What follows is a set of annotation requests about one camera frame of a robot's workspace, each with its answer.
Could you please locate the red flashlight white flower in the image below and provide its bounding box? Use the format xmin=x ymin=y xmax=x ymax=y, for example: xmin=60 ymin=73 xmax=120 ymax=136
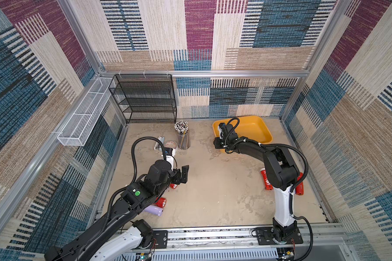
xmin=260 ymin=168 xmax=273 ymax=190

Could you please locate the black wire mesh shelf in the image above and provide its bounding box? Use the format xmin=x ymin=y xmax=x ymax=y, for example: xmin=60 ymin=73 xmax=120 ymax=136
xmin=109 ymin=74 xmax=177 ymax=124

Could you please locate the grey white stapler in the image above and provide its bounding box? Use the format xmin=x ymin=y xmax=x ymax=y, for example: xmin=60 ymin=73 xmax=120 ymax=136
xmin=154 ymin=136 xmax=165 ymax=151

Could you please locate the aluminium front rail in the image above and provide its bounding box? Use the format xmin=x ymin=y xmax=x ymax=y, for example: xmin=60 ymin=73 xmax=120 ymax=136
xmin=154 ymin=223 xmax=350 ymax=250

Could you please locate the purple flashlight bottom left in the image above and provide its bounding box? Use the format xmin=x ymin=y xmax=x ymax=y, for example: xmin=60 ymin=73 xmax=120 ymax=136
xmin=144 ymin=205 xmax=163 ymax=216

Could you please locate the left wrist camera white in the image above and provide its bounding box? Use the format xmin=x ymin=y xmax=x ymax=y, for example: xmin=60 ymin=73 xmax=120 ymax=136
xmin=164 ymin=147 xmax=176 ymax=169

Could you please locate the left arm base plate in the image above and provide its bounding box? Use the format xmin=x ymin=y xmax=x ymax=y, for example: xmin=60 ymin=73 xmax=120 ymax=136
xmin=132 ymin=230 xmax=168 ymax=250

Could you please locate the yellow plastic storage tray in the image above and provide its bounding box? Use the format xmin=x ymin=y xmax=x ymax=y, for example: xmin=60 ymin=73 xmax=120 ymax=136
xmin=212 ymin=116 xmax=273 ymax=152

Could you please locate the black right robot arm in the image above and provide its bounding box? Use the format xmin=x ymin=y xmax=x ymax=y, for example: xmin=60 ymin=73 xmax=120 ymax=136
xmin=213 ymin=117 xmax=314 ymax=261

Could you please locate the red flashlight far right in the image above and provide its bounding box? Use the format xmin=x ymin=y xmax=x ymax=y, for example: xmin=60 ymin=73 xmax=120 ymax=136
xmin=295 ymin=172 xmax=304 ymax=196

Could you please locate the white wire mesh basket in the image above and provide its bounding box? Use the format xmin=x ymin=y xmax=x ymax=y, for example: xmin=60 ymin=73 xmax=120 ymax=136
xmin=58 ymin=78 xmax=112 ymax=147

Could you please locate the red flashlight lower left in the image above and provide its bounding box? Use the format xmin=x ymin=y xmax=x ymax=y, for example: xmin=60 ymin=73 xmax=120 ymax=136
xmin=154 ymin=197 xmax=167 ymax=208

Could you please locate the mesh cup of pencils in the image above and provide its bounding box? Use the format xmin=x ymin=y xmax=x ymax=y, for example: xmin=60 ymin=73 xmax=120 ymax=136
xmin=174 ymin=121 xmax=190 ymax=150

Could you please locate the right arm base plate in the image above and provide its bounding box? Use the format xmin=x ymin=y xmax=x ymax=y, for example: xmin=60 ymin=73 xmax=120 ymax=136
xmin=252 ymin=226 xmax=304 ymax=245

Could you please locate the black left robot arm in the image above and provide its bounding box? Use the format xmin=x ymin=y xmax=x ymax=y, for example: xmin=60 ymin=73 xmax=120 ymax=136
xmin=45 ymin=137 xmax=189 ymax=261

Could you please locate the beige tape roll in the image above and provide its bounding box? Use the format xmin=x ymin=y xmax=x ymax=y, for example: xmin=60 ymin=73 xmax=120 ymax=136
xmin=164 ymin=140 xmax=178 ymax=150

